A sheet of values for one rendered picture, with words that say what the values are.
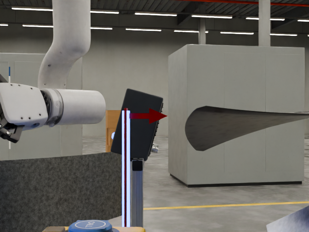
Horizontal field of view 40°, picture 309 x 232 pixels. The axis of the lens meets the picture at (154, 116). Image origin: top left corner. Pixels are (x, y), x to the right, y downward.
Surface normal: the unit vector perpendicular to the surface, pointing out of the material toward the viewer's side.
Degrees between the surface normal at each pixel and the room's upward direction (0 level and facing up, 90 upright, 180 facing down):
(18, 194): 90
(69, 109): 97
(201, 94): 90
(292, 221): 55
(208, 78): 90
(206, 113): 164
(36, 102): 61
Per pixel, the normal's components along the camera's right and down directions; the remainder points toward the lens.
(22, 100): 0.59, -0.53
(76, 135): 0.18, 0.01
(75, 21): 0.39, 0.01
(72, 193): 0.69, 0.00
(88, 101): 0.69, -0.32
